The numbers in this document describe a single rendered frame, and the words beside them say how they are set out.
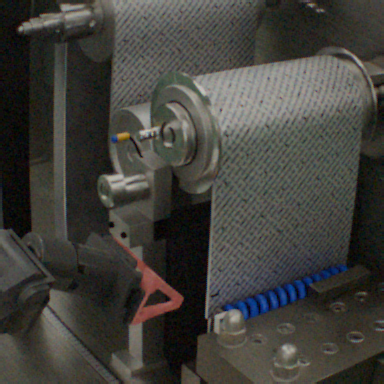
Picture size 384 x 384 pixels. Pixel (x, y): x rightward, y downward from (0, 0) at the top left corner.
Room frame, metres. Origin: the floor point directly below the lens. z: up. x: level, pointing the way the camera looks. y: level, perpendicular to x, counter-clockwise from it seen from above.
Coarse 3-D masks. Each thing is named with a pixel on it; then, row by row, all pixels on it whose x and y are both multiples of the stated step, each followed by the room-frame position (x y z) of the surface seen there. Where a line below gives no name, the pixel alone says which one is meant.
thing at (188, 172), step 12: (360, 84) 1.24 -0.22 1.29; (168, 96) 1.15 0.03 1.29; (180, 96) 1.13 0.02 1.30; (192, 96) 1.12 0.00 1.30; (156, 108) 1.17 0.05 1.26; (192, 108) 1.11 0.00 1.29; (204, 120) 1.09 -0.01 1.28; (204, 132) 1.09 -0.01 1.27; (204, 144) 1.09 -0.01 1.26; (204, 156) 1.09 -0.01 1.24; (180, 168) 1.13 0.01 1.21; (192, 168) 1.11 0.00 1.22; (204, 168) 1.09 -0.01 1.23; (192, 180) 1.11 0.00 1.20
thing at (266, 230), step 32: (320, 160) 1.18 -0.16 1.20; (352, 160) 1.21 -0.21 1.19; (224, 192) 1.09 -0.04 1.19; (256, 192) 1.12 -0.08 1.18; (288, 192) 1.15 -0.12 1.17; (320, 192) 1.18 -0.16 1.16; (352, 192) 1.21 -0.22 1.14; (224, 224) 1.09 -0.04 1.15; (256, 224) 1.12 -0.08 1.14; (288, 224) 1.15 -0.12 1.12; (320, 224) 1.18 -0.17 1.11; (224, 256) 1.10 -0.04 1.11; (256, 256) 1.12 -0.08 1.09; (288, 256) 1.15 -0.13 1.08; (320, 256) 1.19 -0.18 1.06; (224, 288) 1.10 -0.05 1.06; (256, 288) 1.13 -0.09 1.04
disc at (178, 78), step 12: (180, 72) 1.14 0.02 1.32; (168, 84) 1.16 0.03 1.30; (180, 84) 1.14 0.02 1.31; (192, 84) 1.12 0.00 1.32; (156, 96) 1.18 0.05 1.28; (204, 96) 1.10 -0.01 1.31; (204, 108) 1.10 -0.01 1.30; (216, 120) 1.08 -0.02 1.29; (216, 132) 1.08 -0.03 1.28; (216, 144) 1.08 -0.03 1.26; (216, 156) 1.08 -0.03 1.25; (216, 168) 1.08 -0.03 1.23; (180, 180) 1.13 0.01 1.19; (204, 180) 1.09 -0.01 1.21; (192, 192) 1.11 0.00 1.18
